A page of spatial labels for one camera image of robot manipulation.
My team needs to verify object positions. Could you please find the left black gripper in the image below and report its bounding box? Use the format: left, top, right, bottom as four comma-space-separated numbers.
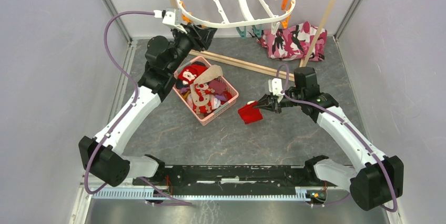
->
167, 23, 218, 75

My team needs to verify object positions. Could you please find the plain red sock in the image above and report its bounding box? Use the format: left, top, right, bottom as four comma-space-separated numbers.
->
238, 103, 263, 125

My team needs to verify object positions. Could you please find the white round clip hanger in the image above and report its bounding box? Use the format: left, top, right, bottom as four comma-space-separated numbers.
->
171, 0, 296, 31

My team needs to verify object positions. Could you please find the red sock with white pompom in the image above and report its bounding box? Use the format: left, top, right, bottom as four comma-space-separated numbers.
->
247, 100, 257, 106

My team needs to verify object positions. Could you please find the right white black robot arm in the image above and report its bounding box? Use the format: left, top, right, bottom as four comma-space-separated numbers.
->
251, 66, 404, 212

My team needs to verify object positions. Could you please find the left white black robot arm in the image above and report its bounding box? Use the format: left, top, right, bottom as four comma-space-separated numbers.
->
78, 24, 217, 187

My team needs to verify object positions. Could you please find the beige sock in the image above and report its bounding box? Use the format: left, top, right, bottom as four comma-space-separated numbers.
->
194, 65, 223, 84

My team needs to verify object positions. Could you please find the maroon purple sock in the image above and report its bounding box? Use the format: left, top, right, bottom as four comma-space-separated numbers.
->
208, 79, 227, 95

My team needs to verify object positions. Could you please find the pink perforated plastic basket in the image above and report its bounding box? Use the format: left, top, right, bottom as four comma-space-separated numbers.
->
173, 56, 239, 126

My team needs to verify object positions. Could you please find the red white patterned Christmas sock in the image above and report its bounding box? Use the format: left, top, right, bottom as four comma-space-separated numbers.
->
191, 83, 220, 115

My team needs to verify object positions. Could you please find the pink camouflage cloth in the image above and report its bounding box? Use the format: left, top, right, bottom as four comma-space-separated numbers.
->
257, 22, 318, 60

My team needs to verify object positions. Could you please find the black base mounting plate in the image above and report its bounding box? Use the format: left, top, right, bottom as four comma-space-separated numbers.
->
132, 165, 333, 196

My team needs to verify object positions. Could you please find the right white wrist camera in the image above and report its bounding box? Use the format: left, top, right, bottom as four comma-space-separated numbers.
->
267, 78, 283, 97

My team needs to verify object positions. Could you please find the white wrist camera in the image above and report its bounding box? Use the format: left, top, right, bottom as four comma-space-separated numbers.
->
161, 8, 188, 34
267, 78, 283, 97

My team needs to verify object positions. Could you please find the wooden rack frame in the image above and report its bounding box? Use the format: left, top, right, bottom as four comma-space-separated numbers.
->
161, 0, 348, 82

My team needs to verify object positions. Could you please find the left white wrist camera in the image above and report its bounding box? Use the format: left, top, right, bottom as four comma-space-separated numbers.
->
161, 8, 188, 34

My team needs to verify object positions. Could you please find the white toothed cable rail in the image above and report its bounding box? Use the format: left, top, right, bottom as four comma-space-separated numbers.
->
92, 187, 311, 201

